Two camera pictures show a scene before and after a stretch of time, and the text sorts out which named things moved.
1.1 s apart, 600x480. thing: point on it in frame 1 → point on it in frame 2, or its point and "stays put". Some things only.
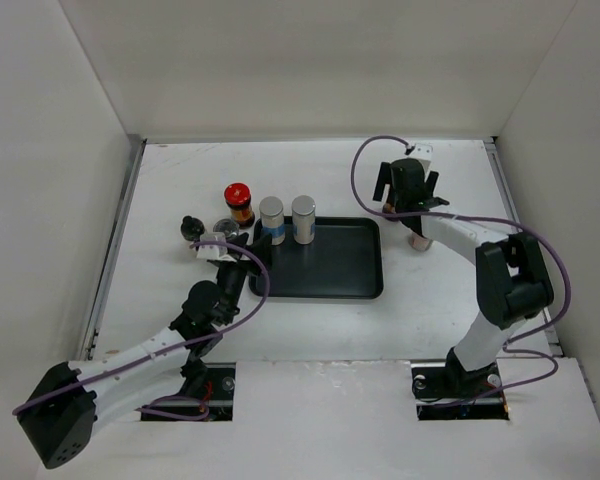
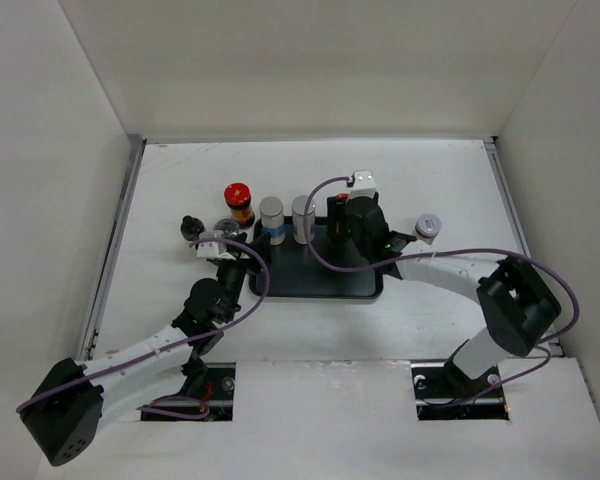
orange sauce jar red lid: [387, 208] → [338, 217]
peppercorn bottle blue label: [272, 219] stays put
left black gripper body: [231, 274] stays put
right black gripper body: [395, 195] → [363, 247]
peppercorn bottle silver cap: [304, 219] stays put
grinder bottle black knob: [191, 228] stays put
